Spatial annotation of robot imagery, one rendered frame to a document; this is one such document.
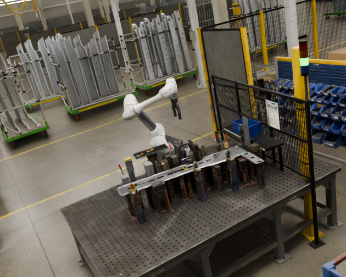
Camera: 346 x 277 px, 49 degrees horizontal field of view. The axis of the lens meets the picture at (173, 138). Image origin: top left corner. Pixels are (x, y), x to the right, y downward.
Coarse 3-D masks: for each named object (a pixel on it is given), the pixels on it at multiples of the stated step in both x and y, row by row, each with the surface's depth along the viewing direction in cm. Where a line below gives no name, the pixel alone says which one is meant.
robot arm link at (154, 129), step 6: (126, 96) 417; (132, 96) 416; (126, 102) 410; (132, 102) 410; (138, 114) 426; (144, 114) 432; (144, 120) 435; (150, 120) 441; (150, 126) 444; (156, 126) 450; (162, 126) 461; (150, 132) 451; (156, 132) 449; (162, 132) 453
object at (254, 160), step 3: (243, 153) 392; (249, 153) 389; (243, 156) 386; (246, 156) 385; (249, 156) 383; (252, 156) 382; (255, 156) 381; (249, 159) 377; (252, 159) 376; (255, 159) 374; (258, 159) 373; (261, 159) 372; (252, 162) 371; (255, 162) 369
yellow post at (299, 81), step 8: (296, 48) 334; (296, 56) 337; (296, 64) 340; (296, 72) 343; (296, 80) 347; (296, 88) 351; (304, 88) 347; (296, 96) 354; (304, 96) 349; (304, 120) 357; (304, 136) 362; (304, 144) 365; (304, 160) 373; (304, 200) 395; (304, 208) 399; (304, 216) 403; (304, 232) 412; (312, 232) 401; (320, 232) 407; (312, 240) 399
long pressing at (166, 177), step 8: (224, 152) 404; (232, 152) 400; (240, 152) 396; (200, 160) 395; (216, 160) 389; (224, 160) 386; (176, 168) 390; (192, 168) 383; (200, 168) 382; (152, 176) 383; (160, 176) 381; (168, 176) 376; (176, 176) 375; (128, 184) 377; (144, 184) 371; (120, 192) 365; (128, 192) 362
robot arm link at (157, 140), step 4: (156, 136) 449; (160, 136) 448; (152, 140) 443; (156, 140) 440; (160, 140) 442; (164, 140) 448; (152, 144) 441; (156, 144) 439; (160, 144) 440; (168, 144) 451; (160, 152) 446; (164, 152) 447
